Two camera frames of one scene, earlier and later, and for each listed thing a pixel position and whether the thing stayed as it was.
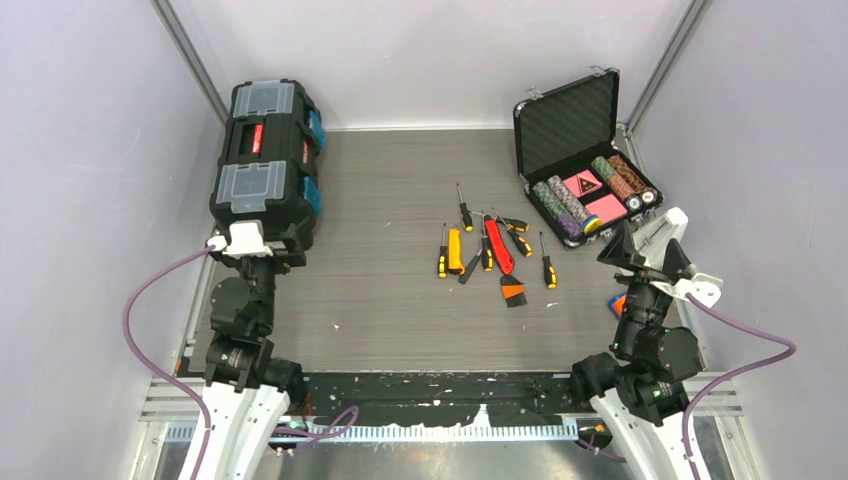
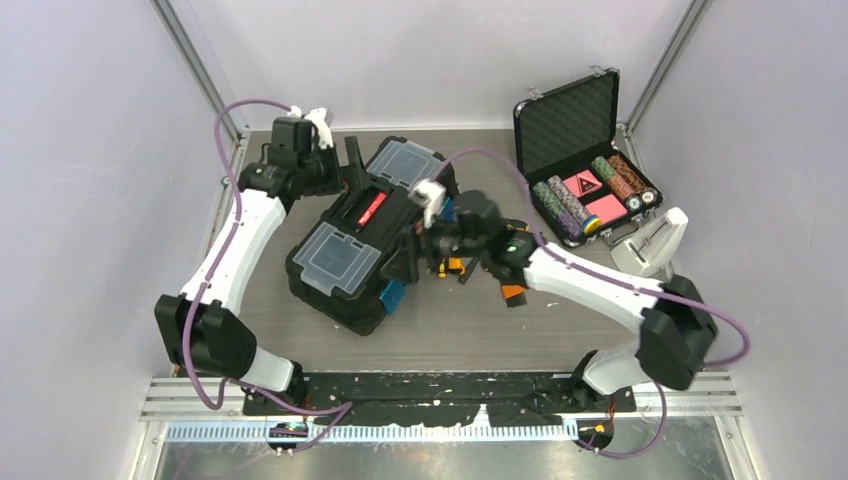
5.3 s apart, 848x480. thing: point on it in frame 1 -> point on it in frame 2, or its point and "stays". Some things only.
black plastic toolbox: x=269 y=164 -> x=337 y=266
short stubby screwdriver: x=514 y=224 stays
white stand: x=653 y=236 stays
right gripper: x=620 y=251 -> x=406 y=264
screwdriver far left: x=443 y=256 stays
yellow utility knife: x=454 y=252 stays
